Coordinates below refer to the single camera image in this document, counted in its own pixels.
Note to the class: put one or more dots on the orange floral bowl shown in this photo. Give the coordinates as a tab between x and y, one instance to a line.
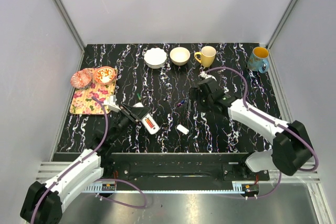
104	75

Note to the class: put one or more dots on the aluminium frame post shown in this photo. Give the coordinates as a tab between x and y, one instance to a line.
69	23
289	9

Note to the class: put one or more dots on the yellow mug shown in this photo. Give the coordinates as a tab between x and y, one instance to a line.
206	56

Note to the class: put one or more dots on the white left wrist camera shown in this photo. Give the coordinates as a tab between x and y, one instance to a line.
111	103

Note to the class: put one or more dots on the left aluminium frame post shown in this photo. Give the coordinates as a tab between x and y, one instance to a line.
69	23

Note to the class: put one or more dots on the right electronics connector box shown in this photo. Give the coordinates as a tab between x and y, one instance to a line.
248	188

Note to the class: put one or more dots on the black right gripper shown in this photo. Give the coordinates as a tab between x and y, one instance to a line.
196	93

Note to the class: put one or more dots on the cream round bowl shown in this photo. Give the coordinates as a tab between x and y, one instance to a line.
179	56

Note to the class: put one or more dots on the electronics connector box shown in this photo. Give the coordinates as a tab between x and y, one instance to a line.
248	188
108	186

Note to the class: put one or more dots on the right aluminium frame post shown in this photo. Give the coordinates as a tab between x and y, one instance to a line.
289	9

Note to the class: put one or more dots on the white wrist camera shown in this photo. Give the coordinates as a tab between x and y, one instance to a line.
111	103
205	75

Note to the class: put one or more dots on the left electronics connector box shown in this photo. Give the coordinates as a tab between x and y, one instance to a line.
108	186

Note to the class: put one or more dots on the white remote control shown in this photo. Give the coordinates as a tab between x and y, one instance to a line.
143	114

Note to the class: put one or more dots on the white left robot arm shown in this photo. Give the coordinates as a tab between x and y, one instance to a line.
46	202

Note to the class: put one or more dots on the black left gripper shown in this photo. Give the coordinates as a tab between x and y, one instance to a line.
136	114

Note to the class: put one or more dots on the white scalloped bowl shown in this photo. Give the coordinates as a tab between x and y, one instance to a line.
155	58

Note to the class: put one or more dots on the white battery cover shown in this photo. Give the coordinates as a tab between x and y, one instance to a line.
182	129

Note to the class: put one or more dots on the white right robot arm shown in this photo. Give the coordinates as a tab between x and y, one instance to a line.
290	144

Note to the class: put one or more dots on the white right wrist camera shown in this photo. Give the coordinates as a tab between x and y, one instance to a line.
205	75

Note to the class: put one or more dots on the red patterned shallow bowl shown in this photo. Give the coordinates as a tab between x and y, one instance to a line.
81	79

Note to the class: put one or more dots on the aluminium front rail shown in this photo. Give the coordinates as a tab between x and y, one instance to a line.
170	188

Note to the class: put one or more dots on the floral rectangular tray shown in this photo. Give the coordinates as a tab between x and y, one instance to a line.
83	99

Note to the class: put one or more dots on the blue floral mug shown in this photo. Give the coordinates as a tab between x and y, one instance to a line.
258	60

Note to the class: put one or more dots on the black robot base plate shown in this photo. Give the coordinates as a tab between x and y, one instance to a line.
194	168

